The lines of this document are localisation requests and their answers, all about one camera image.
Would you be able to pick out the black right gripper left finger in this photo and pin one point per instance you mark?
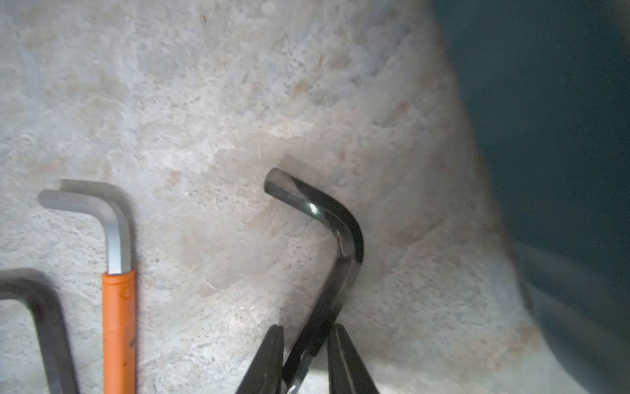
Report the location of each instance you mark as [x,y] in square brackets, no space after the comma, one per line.
[264,375]

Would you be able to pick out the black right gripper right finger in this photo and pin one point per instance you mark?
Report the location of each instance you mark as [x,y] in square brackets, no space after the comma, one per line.
[347,372]

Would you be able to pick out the large black hex key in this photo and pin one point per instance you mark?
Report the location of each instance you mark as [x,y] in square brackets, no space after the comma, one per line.
[340,280]

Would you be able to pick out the small black hex key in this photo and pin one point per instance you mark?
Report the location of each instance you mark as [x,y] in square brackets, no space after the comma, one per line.
[46,310]

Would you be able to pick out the teal storage box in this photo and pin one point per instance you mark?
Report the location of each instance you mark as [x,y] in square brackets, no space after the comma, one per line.
[546,86]

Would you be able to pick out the orange handled hex key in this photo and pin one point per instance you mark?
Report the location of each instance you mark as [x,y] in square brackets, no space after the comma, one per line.
[118,286]

